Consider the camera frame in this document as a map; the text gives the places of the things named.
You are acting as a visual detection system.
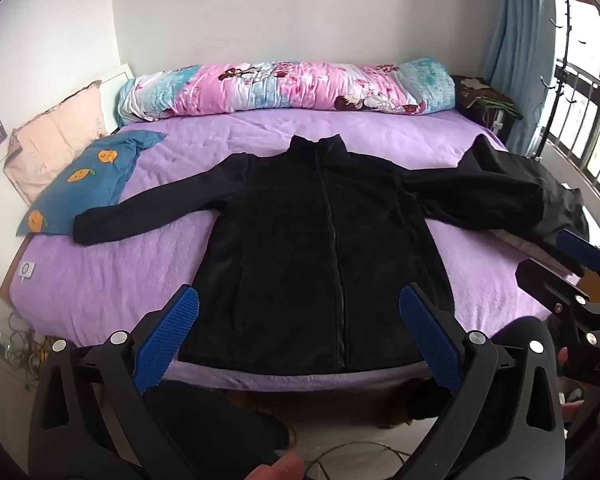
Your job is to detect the person's left hand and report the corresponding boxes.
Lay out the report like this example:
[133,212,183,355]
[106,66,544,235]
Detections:
[240,452,306,480]

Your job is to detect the pink pillow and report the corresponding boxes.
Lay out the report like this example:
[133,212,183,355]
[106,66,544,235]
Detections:
[4,80,106,206]

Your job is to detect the person's black pants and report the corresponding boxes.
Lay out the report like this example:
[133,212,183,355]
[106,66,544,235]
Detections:
[145,316,566,480]

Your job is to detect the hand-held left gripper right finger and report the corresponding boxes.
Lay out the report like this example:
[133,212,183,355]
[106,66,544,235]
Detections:
[390,282,566,480]

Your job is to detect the green folded cloth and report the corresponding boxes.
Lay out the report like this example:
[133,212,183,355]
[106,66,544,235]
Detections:
[480,97,523,121]

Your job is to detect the dark coat rack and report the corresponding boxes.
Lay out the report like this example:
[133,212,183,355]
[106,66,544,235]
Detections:
[540,0,588,161]

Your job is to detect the black fleece jacket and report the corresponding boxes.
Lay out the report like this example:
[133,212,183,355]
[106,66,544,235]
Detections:
[73,134,551,377]

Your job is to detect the rolled pink floral quilt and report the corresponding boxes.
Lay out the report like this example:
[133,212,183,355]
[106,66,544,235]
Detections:
[116,55,456,123]

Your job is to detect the purple bed blanket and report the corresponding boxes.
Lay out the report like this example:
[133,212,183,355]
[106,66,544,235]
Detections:
[0,107,581,393]

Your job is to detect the white floor cable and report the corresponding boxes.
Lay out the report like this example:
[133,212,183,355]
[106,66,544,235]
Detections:
[305,440,416,480]

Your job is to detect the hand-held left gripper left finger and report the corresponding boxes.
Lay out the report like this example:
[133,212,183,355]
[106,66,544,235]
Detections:
[27,284,281,480]

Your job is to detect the metal window railing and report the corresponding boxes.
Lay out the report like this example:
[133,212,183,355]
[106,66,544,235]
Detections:
[540,35,600,221]

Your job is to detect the person's right hand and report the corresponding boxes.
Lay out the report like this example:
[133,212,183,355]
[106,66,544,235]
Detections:
[555,347,588,423]

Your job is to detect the blue pillow with orange prints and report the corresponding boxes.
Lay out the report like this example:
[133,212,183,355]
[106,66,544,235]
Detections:
[15,130,168,237]

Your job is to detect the brown printed cloth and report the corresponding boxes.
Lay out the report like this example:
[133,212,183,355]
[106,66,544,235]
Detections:
[450,74,523,121]

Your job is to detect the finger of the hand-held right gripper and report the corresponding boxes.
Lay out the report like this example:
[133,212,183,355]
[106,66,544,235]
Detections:
[514,259,593,321]
[555,230,600,306]

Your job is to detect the blue curtain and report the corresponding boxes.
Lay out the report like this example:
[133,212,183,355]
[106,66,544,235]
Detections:
[482,0,561,156]

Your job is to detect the tangle of cables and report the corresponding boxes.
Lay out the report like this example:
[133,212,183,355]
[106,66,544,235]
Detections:
[0,312,56,391]

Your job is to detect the black smooth garment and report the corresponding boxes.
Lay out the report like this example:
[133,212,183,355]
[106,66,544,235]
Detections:
[457,134,591,276]

